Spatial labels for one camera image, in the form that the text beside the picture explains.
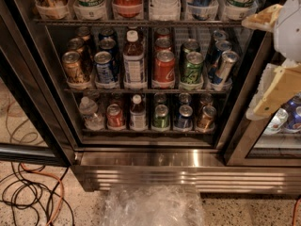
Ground green can bottom front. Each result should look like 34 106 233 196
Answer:
152 105 170 129

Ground green can middle front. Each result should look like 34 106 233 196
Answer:
180 52 204 86

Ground clear water bottle bottom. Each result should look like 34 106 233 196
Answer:
79 96 104 131

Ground brown tea bottle middle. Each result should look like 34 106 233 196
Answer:
122 30 147 89

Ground redbull can middle front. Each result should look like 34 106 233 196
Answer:
212 50 239 91

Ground red can bottom front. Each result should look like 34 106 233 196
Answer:
106 104 125 129

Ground red coke can middle front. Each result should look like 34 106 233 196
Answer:
152 50 175 89

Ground white green drink bottle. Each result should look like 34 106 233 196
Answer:
73 0 105 20

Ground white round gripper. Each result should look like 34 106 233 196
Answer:
242 0 301 121

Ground blue can bottom front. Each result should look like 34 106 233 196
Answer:
174 105 193 131

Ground brown tea bottle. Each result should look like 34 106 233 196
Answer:
130 94 146 131
122 30 147 89

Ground open glass fridge door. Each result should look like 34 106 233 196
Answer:
0 0 74 167

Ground clear plastic wrap bag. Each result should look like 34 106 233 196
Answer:
102 186 205 226

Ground orange cable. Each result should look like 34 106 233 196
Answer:
19 162 66 226

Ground black cable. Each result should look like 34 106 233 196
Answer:
0 162 76 226

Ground stainless steel fridge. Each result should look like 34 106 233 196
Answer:
0 0 301 195

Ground clear water bottle top shelf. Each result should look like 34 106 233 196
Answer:
149 0 181 21

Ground brown tea bottle bottom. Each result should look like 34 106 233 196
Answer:
130 94 146 131

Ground gold can bottom front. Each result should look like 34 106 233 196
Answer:
197 105 216 130

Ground blue pepsi can middle front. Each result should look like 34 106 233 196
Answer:
94 51 118 85

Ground gold can middle front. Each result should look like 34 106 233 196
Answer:
62 51 89 84

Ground right glass fridge door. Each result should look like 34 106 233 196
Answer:
224 31 301 168

